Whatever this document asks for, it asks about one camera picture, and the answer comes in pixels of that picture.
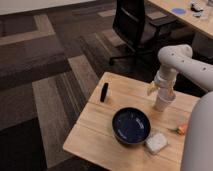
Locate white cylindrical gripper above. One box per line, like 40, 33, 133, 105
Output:
147, 66, 178, 97

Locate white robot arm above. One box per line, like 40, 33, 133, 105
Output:
147, 44, 213, 171

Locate dark blue ceramic bowl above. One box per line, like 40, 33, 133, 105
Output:
112, 107, 151, 145

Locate orange toy carrot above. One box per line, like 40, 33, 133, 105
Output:
169, 123, 188, 135

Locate white sponge block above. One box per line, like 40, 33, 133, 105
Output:
146, 133, 168, 154

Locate black office chair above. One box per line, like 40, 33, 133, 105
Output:
109, 0, 174, 65

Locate blue round coaster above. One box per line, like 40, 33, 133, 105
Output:
172, 8, 186, 14

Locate wooden desk background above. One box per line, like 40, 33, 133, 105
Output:
148, 0, 213, 39

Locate small objects on desk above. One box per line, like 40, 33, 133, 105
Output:
190, 1, 204, 18

